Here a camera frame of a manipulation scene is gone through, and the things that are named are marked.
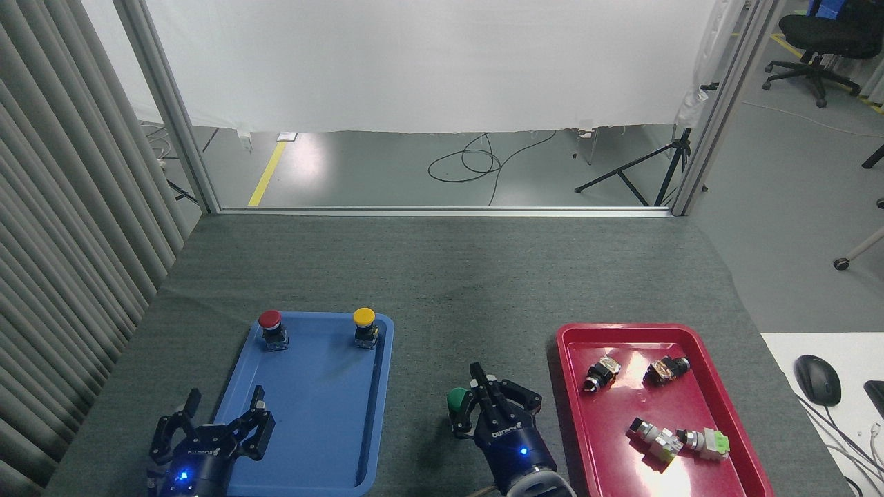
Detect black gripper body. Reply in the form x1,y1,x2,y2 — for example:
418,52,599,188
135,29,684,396
472,409,557,495
145,424,240,497

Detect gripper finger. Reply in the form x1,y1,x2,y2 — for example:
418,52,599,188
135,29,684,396
450,362,499,438
231,385,276,462
491,376,543,416
148,388,202,465

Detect green push button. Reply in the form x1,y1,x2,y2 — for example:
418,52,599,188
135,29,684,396
447,387,475,430

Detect red push button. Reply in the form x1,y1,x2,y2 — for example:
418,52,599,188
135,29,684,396
258,310,289,351

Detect yellow push button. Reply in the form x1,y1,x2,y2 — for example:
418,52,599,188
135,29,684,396
352,307,380,350

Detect blue plastic tray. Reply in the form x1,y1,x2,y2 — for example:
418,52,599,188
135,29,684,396
214,311,396,497

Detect red plastic tray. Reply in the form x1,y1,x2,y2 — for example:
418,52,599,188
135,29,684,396
556,322,776,497

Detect grey felt table cover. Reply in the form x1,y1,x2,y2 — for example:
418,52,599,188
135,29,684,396
41,214,854,497

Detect grey pleated curtain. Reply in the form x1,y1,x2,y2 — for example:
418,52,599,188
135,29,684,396
0,0,191,497

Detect black tripod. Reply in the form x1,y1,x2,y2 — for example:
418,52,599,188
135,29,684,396
574,128,693,208

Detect black computer mouse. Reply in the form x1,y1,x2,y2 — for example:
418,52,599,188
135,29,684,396
794,354,843,407

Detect white desk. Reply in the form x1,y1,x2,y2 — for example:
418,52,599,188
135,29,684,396
760,332,884,497

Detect white backdrop sheet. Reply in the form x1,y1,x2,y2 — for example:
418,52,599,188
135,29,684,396
81,0,750,135

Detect white stand leg with wheel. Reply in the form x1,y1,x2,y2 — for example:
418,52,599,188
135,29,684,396
833,228,884,271

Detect black office chair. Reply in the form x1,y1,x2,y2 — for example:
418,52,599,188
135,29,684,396
762,12,884,108

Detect blue plastic box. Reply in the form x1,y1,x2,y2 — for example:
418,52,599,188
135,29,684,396
807,0,864,20

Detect black selector switch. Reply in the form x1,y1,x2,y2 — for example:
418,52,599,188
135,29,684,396
582,356,622,395

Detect silver switch with white block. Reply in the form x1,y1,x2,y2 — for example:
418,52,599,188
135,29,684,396
627,417,683,465

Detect black knob switch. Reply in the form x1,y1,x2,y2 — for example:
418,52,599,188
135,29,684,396
644,355,691,387

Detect silver switch with green block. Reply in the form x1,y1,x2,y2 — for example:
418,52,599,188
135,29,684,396
675,428,731,462

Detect silver frame rail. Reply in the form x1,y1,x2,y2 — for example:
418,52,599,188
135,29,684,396
218,205,674,219

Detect black floor cable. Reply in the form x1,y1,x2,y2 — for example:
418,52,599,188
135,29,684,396
427,131,557,207

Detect grey desk cables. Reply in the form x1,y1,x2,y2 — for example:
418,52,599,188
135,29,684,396
794,393,884,487

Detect silver frame post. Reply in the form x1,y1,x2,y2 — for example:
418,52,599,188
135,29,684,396
671,0,788,217
113,0,222,215

